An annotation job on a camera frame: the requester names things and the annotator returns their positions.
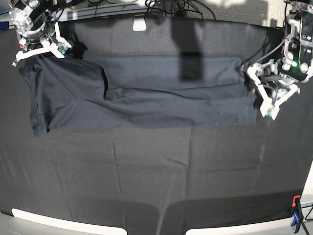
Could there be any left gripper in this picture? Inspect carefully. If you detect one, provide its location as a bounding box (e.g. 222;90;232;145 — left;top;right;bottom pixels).
245;63;293;98

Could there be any dark navy t-shirt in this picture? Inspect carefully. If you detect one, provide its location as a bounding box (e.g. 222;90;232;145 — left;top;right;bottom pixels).
19;55;256;136

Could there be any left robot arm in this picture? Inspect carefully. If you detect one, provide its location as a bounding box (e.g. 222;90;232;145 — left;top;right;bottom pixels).
241;0;313;100

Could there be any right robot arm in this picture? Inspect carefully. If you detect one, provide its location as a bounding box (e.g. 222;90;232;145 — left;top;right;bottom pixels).
8;0;74;54

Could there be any red blue clamp near right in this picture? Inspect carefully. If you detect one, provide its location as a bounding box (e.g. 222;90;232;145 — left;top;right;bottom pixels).
291;195;310;235

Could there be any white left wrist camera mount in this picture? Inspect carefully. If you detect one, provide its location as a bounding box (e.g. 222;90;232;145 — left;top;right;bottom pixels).
259;61;300;120

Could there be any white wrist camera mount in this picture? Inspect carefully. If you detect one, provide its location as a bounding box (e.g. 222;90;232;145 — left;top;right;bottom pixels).
259;61;300;120
12;22;72;67

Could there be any black cable bundle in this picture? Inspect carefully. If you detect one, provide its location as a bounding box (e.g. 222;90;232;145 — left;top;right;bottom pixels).
144;0;217;20

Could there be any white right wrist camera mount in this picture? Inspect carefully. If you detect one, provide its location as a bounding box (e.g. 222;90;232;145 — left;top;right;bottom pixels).
12;22;72;67

